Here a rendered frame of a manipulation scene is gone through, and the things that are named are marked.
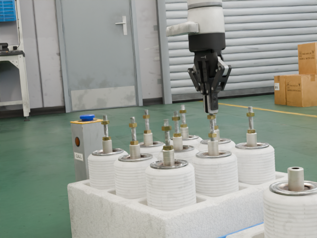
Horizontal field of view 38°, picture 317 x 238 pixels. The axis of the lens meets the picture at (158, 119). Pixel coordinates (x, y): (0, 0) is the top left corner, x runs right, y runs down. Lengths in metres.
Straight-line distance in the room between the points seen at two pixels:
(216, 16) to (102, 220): 0.48
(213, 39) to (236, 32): 5.49
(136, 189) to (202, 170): 0.14
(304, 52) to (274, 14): 2.03
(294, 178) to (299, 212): 0.05
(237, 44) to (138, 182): 5.52
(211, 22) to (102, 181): 0.43
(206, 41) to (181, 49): 5.21
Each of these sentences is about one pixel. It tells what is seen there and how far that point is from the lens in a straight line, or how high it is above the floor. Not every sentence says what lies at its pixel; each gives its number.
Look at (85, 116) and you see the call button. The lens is 1.23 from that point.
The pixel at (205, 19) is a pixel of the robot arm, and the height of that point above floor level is 0.53.
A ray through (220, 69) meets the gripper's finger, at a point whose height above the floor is 0.43.
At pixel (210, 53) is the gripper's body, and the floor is 0.46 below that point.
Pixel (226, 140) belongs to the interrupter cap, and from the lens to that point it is 1.12.
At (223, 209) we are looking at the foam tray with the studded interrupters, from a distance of 0.90.
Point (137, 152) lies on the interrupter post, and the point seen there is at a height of 0.26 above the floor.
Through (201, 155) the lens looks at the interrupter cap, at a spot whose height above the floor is 0.25.
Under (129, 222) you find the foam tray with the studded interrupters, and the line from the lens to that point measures 0.91.
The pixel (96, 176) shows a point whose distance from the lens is 1.06.
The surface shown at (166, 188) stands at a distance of 0.85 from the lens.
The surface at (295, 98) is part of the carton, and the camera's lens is 4.63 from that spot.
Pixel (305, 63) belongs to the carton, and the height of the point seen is 0.41.
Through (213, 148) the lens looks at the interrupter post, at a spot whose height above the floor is 0.27.
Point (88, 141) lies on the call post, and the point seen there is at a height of 0.26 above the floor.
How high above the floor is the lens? 0.43
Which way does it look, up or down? 6 degrees down
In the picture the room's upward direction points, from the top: 4 degrees counter-clockwise
